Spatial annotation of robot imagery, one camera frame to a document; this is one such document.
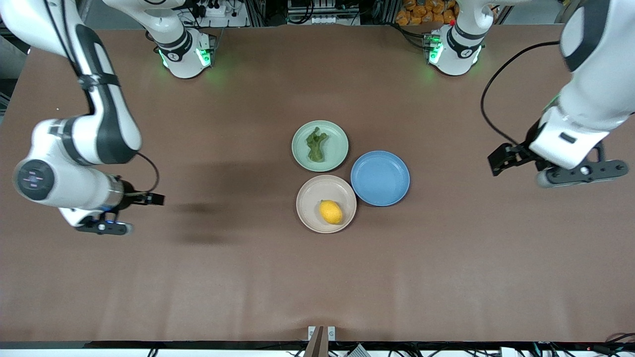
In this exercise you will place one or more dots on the green round plate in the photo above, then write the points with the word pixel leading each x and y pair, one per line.
pixel 337 148

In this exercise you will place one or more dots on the white power strip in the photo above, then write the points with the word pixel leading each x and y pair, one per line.
pixel 213 11

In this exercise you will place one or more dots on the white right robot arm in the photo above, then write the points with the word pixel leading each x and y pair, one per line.
pixel 64 188

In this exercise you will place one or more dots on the aluminium frame profile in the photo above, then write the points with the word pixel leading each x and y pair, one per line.
pixel 386 11
pixel 256 12

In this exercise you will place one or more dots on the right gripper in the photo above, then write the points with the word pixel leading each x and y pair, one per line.
pixel 128 190

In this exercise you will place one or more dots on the yellow lemon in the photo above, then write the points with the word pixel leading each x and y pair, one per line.
pixel 331 212

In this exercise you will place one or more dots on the grey ribbed device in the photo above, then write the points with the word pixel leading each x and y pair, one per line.
pixel 358 352

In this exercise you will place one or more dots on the beige round plate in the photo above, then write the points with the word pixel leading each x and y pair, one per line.
pixel 312 198

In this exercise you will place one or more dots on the white mount bracket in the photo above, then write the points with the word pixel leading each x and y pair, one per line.
pixel 331 333

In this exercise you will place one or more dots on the blue round plate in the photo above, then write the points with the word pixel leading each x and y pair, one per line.
pixel 380 178

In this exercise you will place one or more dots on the grey mount post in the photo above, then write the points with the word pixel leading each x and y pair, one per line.
pixel 315 344

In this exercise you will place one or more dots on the green lettuce leaf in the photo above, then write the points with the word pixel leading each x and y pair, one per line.
pixel 316 148

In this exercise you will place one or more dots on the bag of orange fruits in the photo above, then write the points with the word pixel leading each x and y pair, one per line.
pixel 421 12

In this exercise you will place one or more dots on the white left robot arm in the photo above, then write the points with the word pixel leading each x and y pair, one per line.
pixel 600 74

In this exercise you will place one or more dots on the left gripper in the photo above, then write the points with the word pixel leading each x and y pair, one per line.
pixel 522 152

